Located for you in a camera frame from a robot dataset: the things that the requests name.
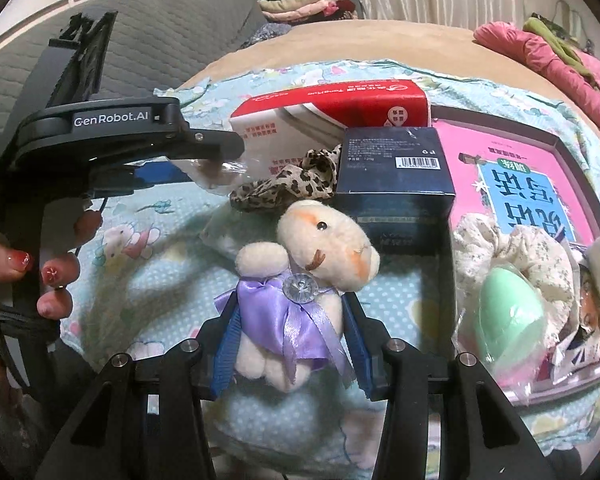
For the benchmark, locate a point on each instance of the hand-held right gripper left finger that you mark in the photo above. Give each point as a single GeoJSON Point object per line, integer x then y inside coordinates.
{"type": "Point", "coordinates": [226, 355]}

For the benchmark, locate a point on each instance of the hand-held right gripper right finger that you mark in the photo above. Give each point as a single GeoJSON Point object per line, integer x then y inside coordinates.
{"type": "Point", "coordinates": [361, 360]}

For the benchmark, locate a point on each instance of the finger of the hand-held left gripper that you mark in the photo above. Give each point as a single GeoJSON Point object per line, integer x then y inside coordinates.
{"type": "Point", "coordinates": [215, 142]}
{"type": "Point", "coordinates": [160, 176]}

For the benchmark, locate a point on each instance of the clear plastic packet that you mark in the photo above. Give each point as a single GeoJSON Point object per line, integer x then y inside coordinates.
{"type": "Point", "coordinates": [210, 172]}

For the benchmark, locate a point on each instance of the cream plush bear purple bow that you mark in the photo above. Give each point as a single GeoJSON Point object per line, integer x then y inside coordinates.
{"type": "Point", "coordinates": [325, 240]}

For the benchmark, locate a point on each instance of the white floral scrunchie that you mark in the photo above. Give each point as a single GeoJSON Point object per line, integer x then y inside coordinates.
{"type": "Point", "coordinates": [480, 240]}

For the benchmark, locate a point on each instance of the pink printed tray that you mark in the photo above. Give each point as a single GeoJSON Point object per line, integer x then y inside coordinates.
{"type": "Point", "coordinates": [510, 160]}

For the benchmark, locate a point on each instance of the person's left hand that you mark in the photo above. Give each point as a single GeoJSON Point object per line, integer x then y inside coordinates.
{"type": "Point", "coordinates": [55, 272]}

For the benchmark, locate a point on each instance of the pale blue cartoon printed blanket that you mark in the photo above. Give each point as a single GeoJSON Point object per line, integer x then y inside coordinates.
{"type": "Point", "coordinates": [145, 240]}

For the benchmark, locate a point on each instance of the leopard print scrunchie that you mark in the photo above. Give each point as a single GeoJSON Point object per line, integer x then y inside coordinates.
{"type": "Point", "coordinates": [280, 185]}

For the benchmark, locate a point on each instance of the dark patterned cloth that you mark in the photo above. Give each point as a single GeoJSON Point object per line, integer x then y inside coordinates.
{"type": "Point", "coordinates": [265, 35]}

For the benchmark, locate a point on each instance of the grey quilted headboard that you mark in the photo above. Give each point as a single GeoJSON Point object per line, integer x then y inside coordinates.
{"type": "Point", "coordinates": [155, 35]}

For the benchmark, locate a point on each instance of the red white tissue pack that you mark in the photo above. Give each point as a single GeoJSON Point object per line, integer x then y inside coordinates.
{"type": "Point", "coordinates": [330, 95]}

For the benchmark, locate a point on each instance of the green egg sponge packet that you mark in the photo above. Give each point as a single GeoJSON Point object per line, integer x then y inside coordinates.
{"type": "Point", "coordinates": [510, 310]}

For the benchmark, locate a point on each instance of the dark blue box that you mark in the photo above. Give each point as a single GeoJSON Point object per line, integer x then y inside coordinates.
{"type": "Point", "coordinates": [395, 185]}

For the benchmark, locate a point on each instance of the beige bed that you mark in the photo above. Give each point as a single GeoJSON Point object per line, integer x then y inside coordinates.
{"type": "Point", "coordinates": [380, 40]}

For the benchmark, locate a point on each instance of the printed face packet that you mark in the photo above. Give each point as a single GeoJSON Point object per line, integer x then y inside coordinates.
{"type": "Point", "coordinates": [580, 355]}

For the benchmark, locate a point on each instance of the pink quilt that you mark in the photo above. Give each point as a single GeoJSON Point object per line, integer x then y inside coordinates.
{"type": "Point", "coordinates": [540, 55]}

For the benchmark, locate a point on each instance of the green cloth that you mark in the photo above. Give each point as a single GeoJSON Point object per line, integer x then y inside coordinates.
{"type": "Point", "coordinates": [555, 40]}

